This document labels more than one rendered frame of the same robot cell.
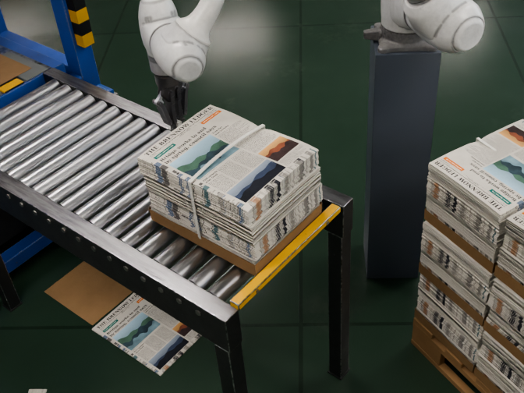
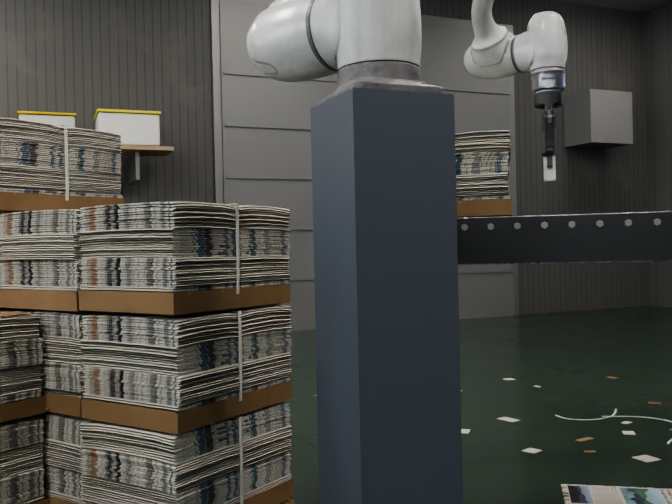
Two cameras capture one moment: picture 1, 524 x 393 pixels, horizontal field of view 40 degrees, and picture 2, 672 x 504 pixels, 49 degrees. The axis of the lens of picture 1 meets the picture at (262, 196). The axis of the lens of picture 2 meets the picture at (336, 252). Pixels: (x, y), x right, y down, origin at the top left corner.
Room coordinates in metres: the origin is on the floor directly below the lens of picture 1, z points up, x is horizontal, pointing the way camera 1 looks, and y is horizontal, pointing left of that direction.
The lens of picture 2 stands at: (3.20, -1.23, 0.73)
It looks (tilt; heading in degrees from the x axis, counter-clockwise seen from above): 0 degrees down; 151
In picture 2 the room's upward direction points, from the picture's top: 1 degrees counter-clockwise
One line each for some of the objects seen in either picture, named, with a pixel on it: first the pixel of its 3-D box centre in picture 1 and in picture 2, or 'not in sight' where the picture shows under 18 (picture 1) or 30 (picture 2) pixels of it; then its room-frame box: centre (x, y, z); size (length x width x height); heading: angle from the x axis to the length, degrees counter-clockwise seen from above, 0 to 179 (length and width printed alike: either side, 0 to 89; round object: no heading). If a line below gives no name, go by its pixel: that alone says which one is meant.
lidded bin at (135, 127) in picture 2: not in sight; (127, 131); (-2.61, 0.13, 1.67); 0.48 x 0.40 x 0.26; 84
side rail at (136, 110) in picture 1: (178, 140); (624, 237); (1.95, 0.26, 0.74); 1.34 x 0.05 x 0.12; 48
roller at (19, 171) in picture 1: (65, 143); not in sight; (1.94, 0.62, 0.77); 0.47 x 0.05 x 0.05; 138
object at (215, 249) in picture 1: (267, 226); not in sight; (1.40, -0.01, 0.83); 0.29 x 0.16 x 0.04; 138
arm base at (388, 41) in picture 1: (398, 30); (388, 87); (2.04, -0.48, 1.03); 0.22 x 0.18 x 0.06; 84
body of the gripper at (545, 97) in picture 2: (169, 83); (548, 109); (1.74, 0.23, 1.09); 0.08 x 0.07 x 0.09; 138
